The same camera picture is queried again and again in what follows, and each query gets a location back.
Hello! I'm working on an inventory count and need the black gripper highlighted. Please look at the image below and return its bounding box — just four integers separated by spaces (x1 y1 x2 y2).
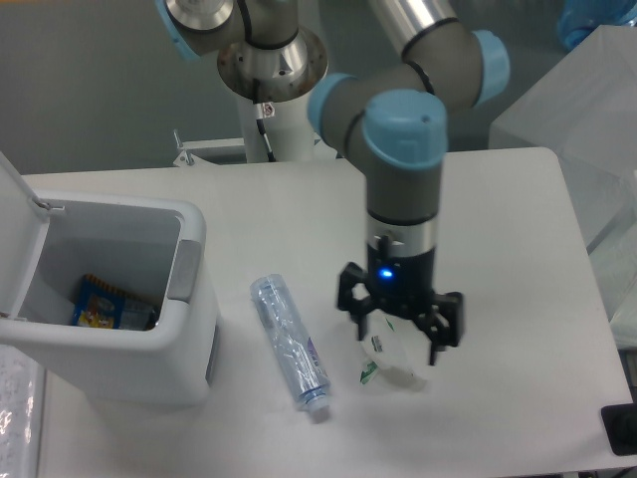
336 238 464 366

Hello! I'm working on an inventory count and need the white push-lid trash can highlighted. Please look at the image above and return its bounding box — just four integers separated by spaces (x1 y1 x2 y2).
1 160 219 405

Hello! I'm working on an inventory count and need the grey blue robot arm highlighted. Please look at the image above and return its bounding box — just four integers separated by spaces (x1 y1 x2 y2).
156 1 511 355

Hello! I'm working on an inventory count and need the crumpled clear plastic wrapper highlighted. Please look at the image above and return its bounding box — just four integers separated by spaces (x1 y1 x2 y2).
359 311 427 392

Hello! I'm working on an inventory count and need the crushed clear plastic bottle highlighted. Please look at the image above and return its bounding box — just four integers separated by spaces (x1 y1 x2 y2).
250 274 330 423

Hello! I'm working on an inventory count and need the black device at edge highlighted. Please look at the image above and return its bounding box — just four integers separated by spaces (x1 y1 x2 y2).
601 403 636 456

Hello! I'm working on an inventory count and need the translucent white storage box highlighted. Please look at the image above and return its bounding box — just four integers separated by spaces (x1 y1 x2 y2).
489 26 636 350

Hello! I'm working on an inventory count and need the blue orange snack packet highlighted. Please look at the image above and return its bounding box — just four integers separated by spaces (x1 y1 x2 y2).
71 274 159 332

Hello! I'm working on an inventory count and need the clear bubble wrap sheet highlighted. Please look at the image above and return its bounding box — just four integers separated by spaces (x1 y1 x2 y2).
1 346 46 477

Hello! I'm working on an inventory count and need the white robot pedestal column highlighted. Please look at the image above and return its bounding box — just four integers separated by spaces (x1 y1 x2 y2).
235 94 315 163

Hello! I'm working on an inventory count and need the white metal mounting bracket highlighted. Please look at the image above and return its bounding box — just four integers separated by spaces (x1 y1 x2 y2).
172 128 247 167

